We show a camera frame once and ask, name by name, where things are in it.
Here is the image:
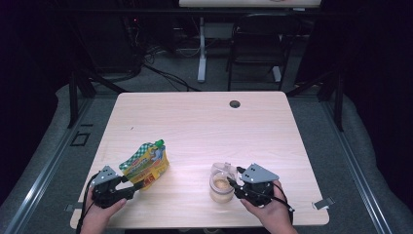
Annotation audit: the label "person's right hand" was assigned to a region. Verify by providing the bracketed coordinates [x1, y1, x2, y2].
[240, 179, 295, 229]

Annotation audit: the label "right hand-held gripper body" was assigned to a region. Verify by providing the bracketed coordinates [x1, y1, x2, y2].
[233, 162, 281, 209]

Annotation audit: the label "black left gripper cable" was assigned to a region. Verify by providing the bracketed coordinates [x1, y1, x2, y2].
[75, 173, 100, 234]

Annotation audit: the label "person's left hand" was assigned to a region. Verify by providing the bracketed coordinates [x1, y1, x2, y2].
[80, 195, 128, 229]

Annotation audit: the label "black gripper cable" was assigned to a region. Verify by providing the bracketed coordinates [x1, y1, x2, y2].
[273, 180, 296, 226]
[75, 173, 100, 234]

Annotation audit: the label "clear glass jar with lid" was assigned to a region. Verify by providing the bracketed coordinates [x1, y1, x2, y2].
[208, 161, 241, 205]

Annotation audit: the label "light background desk top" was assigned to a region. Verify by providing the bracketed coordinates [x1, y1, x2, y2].
[177, 0, 322, 9]

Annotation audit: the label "dark equipment cabinet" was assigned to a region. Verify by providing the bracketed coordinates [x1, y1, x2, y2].
[77, 14, 144, 74]

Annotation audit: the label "black floor cables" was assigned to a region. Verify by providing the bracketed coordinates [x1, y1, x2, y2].
[141, 62, 202, 93]

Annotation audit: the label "black metal stand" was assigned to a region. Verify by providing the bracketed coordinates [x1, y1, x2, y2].
[65, 68, 129, 130]
[285, 68, 346, 133]

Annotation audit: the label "aluminium floor rail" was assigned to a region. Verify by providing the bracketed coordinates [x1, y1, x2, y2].
[319, 97, 394, 234]
[2, 97, 95, 234]

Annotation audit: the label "black folding chair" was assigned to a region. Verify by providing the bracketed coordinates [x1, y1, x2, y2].
[225, 13, 302, 93]

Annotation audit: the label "colourful snack bag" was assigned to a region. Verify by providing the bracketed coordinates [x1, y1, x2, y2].
[118, 138, 170, 192]

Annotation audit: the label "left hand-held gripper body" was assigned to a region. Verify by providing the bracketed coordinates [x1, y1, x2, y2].
[90, 165, 136, 210]

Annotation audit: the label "grey tape strip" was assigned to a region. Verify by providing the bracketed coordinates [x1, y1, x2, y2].
[312, 196, 336, 211]
[63, 202, 84, 213]

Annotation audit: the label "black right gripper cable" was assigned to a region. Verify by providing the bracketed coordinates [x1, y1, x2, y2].
[273, 180, 296, 226]

